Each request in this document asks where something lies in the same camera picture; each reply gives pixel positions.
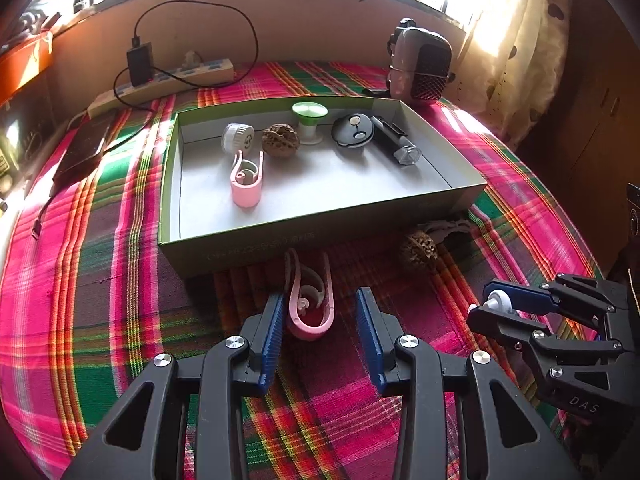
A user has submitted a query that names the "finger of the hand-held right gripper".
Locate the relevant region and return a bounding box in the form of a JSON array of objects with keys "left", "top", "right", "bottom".
[
  {"left": 482, "top": 273, "right": 626, "bottom": 333},
  {"left": 466, "top": 304, "right": 626, "bottom": 403}
]

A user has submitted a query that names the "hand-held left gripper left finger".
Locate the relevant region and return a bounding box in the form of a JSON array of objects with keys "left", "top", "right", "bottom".
[{"left": 60, "top": 292, "right": 286, "bottom": 480}]

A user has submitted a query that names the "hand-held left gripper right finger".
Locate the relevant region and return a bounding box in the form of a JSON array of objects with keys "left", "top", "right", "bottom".
[{"left": 356, "top": 287, "right": 581, "bottom": 480}]

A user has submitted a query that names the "pink clip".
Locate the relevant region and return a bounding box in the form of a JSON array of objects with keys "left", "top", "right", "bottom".
[
  {"left": 230, "top": 150, "right": 265, "bottom": 208},
  {"left": 284, "top": 249, "right": 332, "bottom": 342}
]

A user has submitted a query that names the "green cardboard box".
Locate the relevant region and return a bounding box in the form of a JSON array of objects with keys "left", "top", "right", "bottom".
[{"left": 157, "top": 97, "right": 488, "bottom": 278}]

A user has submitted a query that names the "brown walnut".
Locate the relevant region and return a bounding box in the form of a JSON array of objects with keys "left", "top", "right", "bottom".
[
  {"left": 398, "top": 230, "right": 439, "bottom": 273},
  {"left": 261, "top": 124, "right": 301, "bottom": 159}
]

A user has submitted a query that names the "black flashlight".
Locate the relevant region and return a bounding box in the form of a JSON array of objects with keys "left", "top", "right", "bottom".
[{"left": 372, "top": 115, "right": 420, "bottom": 167}]

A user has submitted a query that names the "green and white knob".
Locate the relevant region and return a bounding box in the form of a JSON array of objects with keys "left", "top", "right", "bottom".
[{"left": 291, "top": 101, "right": 328, "bottom": 146}]

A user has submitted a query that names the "pink plaid blanket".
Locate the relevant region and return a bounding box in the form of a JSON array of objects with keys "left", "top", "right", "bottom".
[{"left": 0, "top": 60, "right": 608, "bottom": 480}]

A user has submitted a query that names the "white round cap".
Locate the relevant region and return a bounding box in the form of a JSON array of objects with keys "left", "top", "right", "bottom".
[{"left": 221, "top": 123, "right": 253, "bottom": 153}]

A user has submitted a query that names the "black round disc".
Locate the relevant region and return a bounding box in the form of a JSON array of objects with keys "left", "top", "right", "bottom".
[{"left": 331, "top": 112, "right": 375, "bottom": 150}]

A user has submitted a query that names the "dotted cream curtain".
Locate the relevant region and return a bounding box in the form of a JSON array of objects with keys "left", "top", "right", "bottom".
[{"left": 452, "top": 0, "right": 573, "bottom": 143}]

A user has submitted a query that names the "grey and black heater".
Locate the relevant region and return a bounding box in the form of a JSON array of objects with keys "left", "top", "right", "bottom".
[{"left": 387, "top": 18, "right": 453, "bottom": 103}]

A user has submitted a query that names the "black power bank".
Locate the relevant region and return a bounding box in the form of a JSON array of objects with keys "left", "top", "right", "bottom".
[{"left": 52, "top": 112, "right": 117, "bottom": 186}]

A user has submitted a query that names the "white power strip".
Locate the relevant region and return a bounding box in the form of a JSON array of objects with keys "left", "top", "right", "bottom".
[{"left": 87, "top": 57, "right": 236, "bottom": 118}]

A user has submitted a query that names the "black charger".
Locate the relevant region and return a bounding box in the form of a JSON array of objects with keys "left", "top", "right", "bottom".
[{"left": 126, "top": 35, "right": 153, "bottom": 87}]

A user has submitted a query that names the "orange shelf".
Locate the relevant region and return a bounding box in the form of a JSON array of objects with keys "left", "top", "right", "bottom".
[{"left": 0, "top": 30, "right": 55, "bottom": 106}]

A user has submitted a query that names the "pile of plastic bags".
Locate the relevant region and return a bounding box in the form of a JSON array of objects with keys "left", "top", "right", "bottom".
[{"left": 10, "top": 7, "right": 63, "bottom": 41}]

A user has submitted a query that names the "black usb cable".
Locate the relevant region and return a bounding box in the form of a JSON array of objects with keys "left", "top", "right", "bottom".
[{"left": 31, "top": 180, "right": 63, "bottom": 240}]

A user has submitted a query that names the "black charger cable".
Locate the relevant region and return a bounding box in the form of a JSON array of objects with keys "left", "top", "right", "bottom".
[{"left": 114, "top": 0, "right": 260, "bottom": 111}]

